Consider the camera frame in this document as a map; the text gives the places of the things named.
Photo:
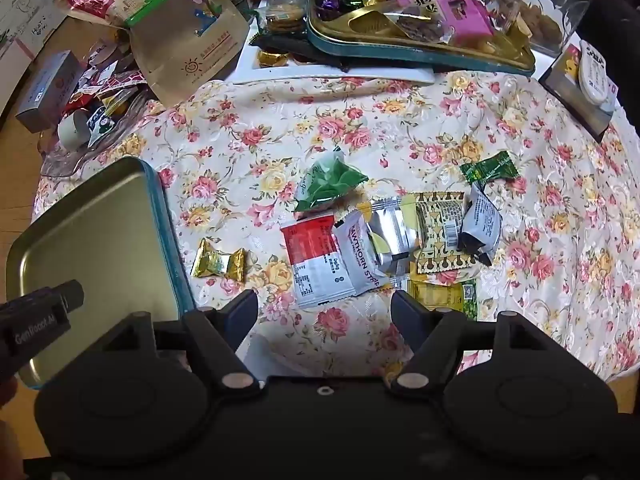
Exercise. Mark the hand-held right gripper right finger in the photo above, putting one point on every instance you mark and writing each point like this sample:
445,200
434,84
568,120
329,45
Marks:
404,312

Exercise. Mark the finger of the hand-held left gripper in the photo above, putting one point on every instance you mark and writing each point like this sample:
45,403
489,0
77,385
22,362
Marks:
69,295

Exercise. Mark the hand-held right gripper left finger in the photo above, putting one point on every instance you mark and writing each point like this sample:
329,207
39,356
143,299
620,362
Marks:
244,312

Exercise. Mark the yellow green snack packet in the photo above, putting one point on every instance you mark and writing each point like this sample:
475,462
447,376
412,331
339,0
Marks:
440,297

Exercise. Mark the gold foil candy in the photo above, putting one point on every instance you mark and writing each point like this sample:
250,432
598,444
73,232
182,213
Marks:
215,260

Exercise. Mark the teal rimmed gold tin tray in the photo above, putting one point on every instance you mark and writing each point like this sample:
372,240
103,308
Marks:
100,240

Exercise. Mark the silver snack packet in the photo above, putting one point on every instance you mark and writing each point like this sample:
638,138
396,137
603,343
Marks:
392,230

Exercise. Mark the red white snack packet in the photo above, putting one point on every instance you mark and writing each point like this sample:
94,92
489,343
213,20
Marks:
305,250

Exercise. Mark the gold patterned snack packet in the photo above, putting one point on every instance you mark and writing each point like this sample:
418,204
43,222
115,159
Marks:
442,225

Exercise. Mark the black white snack packet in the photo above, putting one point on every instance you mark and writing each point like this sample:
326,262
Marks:
482,222

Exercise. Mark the green white snack packet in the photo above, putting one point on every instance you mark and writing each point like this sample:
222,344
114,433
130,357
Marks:
327,185

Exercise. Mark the dark green candy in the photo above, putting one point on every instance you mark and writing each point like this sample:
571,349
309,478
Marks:
490,167

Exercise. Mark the person's left hand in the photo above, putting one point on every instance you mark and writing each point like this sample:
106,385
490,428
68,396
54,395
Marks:
6,410

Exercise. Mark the white pink snack packet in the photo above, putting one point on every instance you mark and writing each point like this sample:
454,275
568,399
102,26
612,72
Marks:
357,260

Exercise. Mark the glass plate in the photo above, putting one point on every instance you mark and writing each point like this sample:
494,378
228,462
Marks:
125,135

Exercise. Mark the blue white packet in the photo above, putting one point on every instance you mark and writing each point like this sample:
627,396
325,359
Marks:
102,125

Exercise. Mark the floral tablecloth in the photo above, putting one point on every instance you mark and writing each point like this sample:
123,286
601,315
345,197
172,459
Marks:
300,125

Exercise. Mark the grey cardboard box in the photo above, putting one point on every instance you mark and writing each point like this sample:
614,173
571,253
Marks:
47,90

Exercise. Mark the red brick patterned packet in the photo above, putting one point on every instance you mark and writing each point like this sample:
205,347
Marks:
125,80

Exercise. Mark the white rectangular tray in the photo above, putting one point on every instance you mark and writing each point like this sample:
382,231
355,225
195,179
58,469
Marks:
310,72

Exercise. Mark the gold foil chocolate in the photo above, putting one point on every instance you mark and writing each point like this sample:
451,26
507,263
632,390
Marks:
272,58

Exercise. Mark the large teal candy tray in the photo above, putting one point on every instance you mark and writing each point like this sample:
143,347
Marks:
370,52

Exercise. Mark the black box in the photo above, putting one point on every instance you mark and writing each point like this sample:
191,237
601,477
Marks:
570,95

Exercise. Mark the kraft paper bag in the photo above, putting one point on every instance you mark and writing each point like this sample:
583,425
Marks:
185,35

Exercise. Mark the paper notes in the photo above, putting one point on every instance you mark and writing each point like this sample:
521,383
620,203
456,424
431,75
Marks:
25,10

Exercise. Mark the pink snack bag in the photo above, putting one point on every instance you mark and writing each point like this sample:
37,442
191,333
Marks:
450,12

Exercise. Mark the white oval tin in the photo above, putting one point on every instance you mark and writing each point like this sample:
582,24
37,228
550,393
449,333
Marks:
595,75

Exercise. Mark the plastic cookie jar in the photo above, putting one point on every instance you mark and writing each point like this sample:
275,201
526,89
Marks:
285,7

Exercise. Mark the glass cookie jar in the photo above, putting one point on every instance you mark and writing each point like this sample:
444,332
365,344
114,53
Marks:
545,10

